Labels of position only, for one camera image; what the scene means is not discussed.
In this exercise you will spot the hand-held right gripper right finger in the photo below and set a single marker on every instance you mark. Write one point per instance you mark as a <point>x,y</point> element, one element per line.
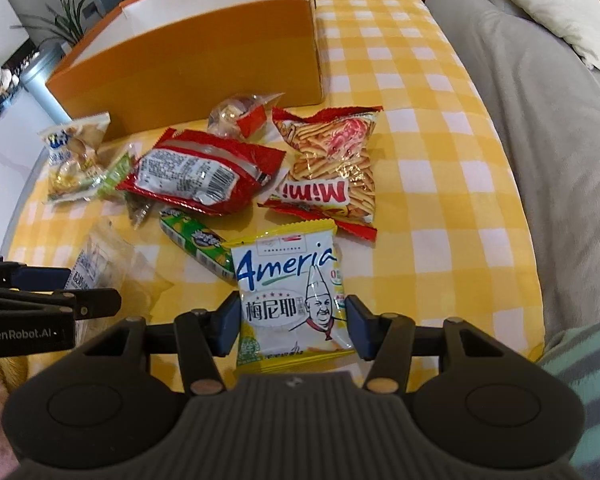
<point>360,330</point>

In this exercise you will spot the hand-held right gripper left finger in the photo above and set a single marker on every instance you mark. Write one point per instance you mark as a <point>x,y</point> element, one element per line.
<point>228,322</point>

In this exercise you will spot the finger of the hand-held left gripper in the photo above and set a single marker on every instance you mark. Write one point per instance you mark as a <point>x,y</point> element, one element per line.
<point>42,276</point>
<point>97,302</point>

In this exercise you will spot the clear plastic snack packet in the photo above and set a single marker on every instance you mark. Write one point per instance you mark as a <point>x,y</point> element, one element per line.
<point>110,265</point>

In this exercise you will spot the white and yellow biscuit packet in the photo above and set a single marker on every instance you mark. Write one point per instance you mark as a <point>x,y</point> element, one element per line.
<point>285,280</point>

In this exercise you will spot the green sausage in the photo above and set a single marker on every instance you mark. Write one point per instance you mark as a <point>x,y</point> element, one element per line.
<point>195,240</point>

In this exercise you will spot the small green snack packet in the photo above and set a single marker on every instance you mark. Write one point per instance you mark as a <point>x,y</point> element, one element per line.
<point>115,176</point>

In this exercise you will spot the white potato chip bag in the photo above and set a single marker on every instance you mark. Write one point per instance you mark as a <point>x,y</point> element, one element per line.
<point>72,150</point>

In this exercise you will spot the clear candy bag red label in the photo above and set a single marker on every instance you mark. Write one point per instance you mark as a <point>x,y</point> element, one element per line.
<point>230,115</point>

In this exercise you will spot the orange cardboard box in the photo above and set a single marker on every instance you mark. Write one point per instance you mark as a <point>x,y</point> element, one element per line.
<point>205,60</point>

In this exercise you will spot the fluffy yellow rug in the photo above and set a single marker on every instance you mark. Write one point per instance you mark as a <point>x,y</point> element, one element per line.
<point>0,372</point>

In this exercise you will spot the small dark wrapped snack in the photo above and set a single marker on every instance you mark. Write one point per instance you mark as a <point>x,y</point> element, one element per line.
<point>139,212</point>

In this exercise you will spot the red packet with grey panel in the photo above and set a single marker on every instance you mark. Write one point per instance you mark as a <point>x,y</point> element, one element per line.
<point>195,170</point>

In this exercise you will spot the red shrimp stick packet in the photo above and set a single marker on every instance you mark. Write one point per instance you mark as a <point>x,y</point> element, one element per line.
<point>330,160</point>

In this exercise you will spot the yellow checked tablecloth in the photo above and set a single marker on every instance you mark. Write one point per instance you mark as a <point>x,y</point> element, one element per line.
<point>430,160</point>

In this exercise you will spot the grey metal trash can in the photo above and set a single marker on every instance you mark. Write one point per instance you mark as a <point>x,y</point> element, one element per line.
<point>37,75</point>

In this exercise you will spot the person's striped green clothing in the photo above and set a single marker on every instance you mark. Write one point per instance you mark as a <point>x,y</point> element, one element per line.
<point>590,390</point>

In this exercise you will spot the potted green plant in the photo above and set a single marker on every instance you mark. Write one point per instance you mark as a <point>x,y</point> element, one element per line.
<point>67,20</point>

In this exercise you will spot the grey sofa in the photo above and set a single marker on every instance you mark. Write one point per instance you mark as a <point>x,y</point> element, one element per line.
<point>530,110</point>

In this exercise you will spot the cream pillow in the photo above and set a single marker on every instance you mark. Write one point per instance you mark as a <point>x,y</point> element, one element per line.
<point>555,5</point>

